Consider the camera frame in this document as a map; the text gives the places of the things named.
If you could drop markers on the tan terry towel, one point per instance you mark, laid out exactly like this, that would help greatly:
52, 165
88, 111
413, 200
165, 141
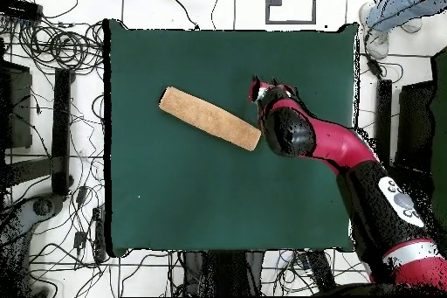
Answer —
209, 118

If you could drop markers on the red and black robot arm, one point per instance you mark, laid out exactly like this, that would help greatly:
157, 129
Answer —
342, 144

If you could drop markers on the dark green table cloth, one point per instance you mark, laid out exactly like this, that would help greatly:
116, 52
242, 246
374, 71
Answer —
209, 207

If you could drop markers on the black power adapter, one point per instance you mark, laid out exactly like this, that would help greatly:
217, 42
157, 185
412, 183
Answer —
81, 195
79, 240
375, 66

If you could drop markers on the black box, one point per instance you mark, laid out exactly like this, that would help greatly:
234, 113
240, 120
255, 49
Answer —
415, 119
17, 109

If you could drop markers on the person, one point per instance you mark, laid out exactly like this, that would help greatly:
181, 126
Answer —
401, 8

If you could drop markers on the black power strip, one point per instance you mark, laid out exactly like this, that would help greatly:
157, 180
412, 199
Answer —
319, 270
21, 9
99, 235

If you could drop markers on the dark grey stand base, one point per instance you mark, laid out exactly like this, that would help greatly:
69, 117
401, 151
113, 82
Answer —
42, 207

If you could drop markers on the black stand leg frame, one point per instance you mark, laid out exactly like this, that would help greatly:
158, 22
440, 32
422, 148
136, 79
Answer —
383, 119
62, 119

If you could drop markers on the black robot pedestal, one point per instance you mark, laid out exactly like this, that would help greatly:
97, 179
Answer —
223, 273

